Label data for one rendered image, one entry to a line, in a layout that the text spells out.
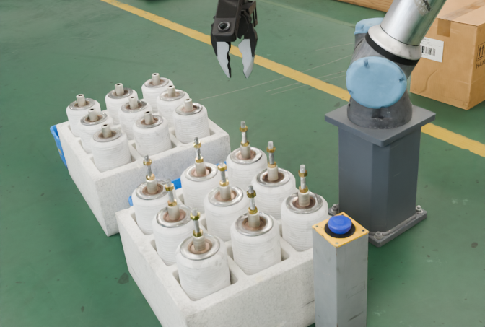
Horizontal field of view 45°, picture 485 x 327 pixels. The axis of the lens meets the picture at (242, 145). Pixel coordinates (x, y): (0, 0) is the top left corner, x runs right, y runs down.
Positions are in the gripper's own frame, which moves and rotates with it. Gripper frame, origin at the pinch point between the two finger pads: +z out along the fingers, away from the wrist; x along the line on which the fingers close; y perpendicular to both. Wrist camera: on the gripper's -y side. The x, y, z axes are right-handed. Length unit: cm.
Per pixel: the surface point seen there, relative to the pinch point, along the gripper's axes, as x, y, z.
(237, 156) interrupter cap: 1.8, 0.0, 21.0
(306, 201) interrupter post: -17.3, -16.9, 20.0
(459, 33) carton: -51, 83, 20
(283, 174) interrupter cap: -10.4, -6.4, 21.0
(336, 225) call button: -25.4, -32.5, 13.3
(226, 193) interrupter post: -0.5, -17.0, 19.8
